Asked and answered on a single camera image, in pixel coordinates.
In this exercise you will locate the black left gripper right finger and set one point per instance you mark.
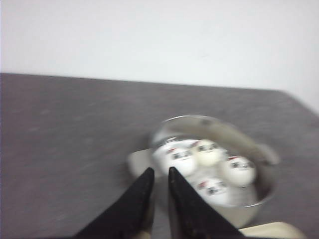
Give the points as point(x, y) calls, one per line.
point(190, 217)

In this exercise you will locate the cream panda bun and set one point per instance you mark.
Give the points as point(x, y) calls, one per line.
point(207, 152)

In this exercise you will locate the white perforated steamer liner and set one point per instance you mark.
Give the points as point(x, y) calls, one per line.
point(239, 196)

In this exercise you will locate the white panda bun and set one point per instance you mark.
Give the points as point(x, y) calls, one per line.
point(180, 157)
point(238, 171)
point(212, 190)

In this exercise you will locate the stainless steel steamer pot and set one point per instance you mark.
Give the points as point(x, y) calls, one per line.
point(227, 136)

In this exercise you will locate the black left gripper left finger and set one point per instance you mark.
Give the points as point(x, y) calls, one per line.
point(131, 215)

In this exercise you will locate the beige rectangular tray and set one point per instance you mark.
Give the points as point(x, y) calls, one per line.
point(274, 230)

